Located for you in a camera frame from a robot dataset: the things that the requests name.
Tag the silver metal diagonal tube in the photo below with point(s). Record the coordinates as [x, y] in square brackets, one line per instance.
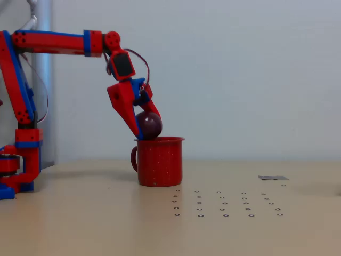
[30, 24]

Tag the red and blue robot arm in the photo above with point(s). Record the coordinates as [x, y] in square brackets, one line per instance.
[53, 42]

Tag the red enamel mug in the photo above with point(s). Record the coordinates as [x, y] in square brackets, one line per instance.
[160, 162]

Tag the dark purple plum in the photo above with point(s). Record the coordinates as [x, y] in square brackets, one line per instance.
[150, 125]

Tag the dark grey tape patch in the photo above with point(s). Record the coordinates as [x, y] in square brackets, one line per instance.
[273, 177]

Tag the silver metal vertical pole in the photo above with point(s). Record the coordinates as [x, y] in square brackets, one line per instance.
[44, 16]

